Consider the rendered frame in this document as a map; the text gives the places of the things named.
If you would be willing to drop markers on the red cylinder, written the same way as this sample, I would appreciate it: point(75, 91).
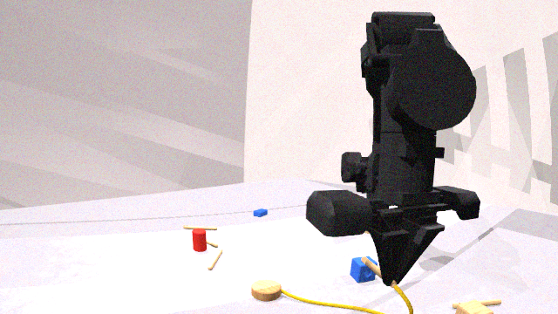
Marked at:
point(199, 240)

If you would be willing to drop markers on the round wooden button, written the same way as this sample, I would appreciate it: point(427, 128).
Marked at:
point(266, 290)

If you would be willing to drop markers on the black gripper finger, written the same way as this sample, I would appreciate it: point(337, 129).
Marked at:
point(420, 237)
point(390, 247)

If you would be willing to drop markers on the yellow string with wooden stick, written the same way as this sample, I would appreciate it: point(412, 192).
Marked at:
point(377, 271)

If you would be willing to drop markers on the small blue block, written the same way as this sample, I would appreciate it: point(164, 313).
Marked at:
point(260, 212)

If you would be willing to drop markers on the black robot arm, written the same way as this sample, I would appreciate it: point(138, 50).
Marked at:
point(418, 81)

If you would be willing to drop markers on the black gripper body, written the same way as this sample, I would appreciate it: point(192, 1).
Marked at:
point(405, 179)

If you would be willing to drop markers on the small tan wooden block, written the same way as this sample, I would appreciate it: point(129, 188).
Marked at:
point(472, 307)

